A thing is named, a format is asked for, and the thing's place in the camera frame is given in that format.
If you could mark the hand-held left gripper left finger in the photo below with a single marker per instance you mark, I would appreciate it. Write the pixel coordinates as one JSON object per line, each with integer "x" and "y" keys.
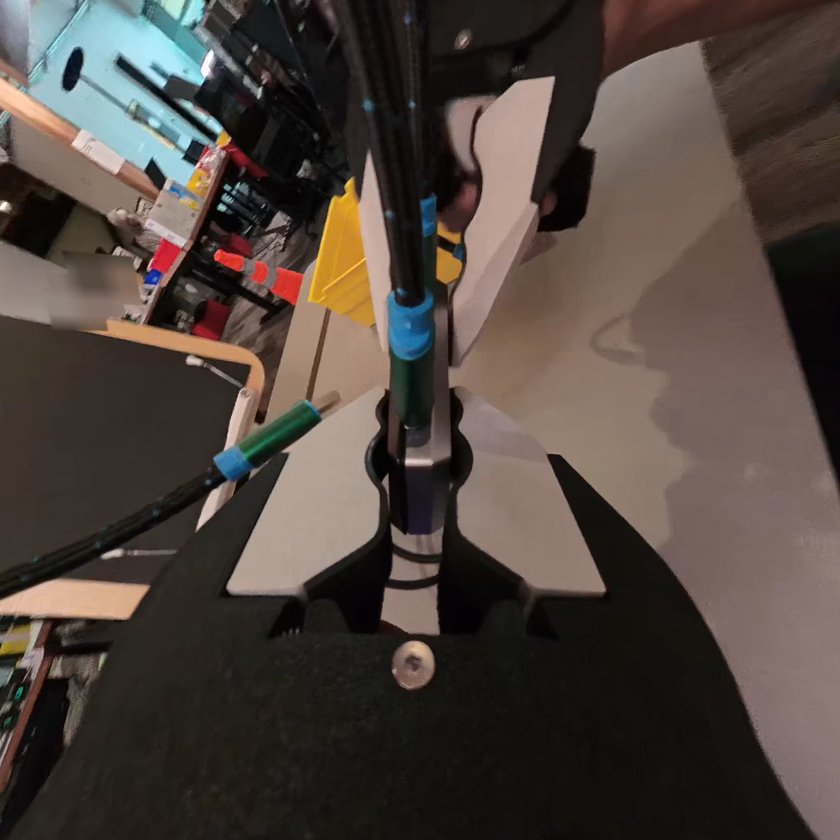
{"x": 308, "y": 512}

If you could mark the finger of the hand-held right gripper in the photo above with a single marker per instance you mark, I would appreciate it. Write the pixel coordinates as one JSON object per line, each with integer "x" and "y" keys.
{"x": 512, "y": 164}
{"x": 375, "y": 262}

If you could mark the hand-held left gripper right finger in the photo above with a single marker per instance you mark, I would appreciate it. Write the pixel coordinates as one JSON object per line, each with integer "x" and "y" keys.
{"x": 525, "y": 518}

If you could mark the yellow plastic bin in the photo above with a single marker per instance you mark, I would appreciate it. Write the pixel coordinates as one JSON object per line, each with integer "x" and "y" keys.
{"x": 338, "y": 262}

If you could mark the silver hdmi hub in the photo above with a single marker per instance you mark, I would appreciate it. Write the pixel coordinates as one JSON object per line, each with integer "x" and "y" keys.
{"x": 423, "y": 485}

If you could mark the person's right forearm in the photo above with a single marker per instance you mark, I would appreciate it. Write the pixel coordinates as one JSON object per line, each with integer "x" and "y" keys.
{"x": 689, "y": 19}

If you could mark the orange traffic cone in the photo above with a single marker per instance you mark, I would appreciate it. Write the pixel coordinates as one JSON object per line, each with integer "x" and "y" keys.
{"x": 275, "y": 279}

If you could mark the black board with wooden rim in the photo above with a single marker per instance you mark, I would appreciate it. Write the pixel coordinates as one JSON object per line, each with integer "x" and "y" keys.
{"x": 98, "y": 426}

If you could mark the black disc stand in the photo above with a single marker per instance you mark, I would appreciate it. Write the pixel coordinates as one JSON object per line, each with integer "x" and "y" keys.
{"x": 73, "y": 67}

